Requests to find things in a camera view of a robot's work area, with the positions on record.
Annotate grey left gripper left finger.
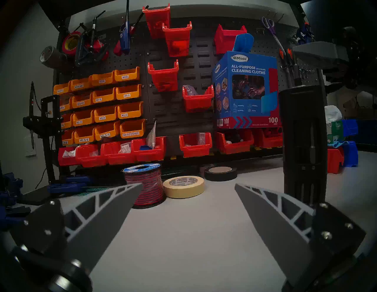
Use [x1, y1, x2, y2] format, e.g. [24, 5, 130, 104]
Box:
[10, 182, 144, 273]

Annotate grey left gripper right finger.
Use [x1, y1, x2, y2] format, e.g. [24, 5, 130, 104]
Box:
[235, 183, 366, 292]

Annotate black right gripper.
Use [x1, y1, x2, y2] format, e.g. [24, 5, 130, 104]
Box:
[292, 38, 377, 89]

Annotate black electric screwdriver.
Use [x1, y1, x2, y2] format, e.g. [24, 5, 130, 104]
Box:
[278, 85, 328, 205]

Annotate black monitor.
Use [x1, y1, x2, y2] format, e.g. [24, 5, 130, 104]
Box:
[300, 0, 377, 42]

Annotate blue bar clamp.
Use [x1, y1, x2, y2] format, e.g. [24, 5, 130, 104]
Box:
[0, 172, 24, 206]
[48, 175, 95, 195]

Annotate red plastic parts bin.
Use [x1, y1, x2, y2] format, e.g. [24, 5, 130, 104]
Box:
[147, 60, 179, 92]
[253, 127, 283, 148]
[100, 141, 136, 165]
[182, 85, 214, 113]
[58, 146, 78, 167]
[142, 4, 171, 40]
[179, 132, 213, 158]
[162, 21, 193, 58]
[214, 24, 248, 55]
[75, 144, 107, 168]
[131, 136, 166, 162]
[215, 130, 254, 155]

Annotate blue cleaning cloths box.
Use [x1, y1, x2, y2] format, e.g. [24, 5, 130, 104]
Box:
[213, 52, 280, 129]

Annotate green white wipes box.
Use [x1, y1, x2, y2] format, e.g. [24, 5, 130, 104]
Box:
[324, 105, 344, 145]

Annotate black tape roll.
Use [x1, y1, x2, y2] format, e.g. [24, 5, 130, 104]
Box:
[204, 166, 238, 182]

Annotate blue microfiber cloth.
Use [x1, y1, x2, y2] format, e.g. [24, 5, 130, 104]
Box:
[233, 33, 254, 53]

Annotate large blue plastic bin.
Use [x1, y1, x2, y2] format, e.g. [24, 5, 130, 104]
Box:
[342, 119, 377, 145]

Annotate beige masking tape roll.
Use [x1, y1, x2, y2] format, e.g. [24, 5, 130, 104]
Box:
[163, 176, 205, 199]

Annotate small red plastic bin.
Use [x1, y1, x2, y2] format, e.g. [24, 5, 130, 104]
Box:
[327, 147, 344, 174]

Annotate small blue plastic bin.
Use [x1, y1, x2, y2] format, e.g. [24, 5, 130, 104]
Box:
[342, 141, 359, 167]

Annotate white paper packet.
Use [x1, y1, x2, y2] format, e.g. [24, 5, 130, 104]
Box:
[146, 120, 157, 149]

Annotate black tool stand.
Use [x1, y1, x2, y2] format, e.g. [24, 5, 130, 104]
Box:
[23, 82, 71, 184]

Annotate black caulking gun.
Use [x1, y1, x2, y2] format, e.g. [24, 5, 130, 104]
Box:
[74, 10, 109, 67]

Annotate red yellow tape roll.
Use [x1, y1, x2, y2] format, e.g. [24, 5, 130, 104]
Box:
[61, 31, 83, 56]

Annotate blue long lighter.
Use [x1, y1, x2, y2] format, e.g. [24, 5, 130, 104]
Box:
[119, 0, 131, 55]

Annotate blue handled hand tool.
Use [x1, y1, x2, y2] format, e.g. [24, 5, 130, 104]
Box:
[296, 22, 314, 44]

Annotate orange black handled screwdriver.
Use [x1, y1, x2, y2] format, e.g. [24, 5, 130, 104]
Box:
[287, 48, 301, 86]
[278, 48, 290, 89]

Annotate purple handled scissors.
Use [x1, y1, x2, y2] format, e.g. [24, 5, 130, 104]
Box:
[261, 16, 287, 56]

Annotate red wire spool blue label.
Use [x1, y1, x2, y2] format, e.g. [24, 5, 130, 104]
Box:
[123, 163, 166, 209]

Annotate black pegboard wall panel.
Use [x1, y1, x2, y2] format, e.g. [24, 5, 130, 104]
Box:
[54, 16, 321, 153]

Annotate grey duct tape roll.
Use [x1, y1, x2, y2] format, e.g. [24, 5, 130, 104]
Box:
[40, 46, 68, 71]

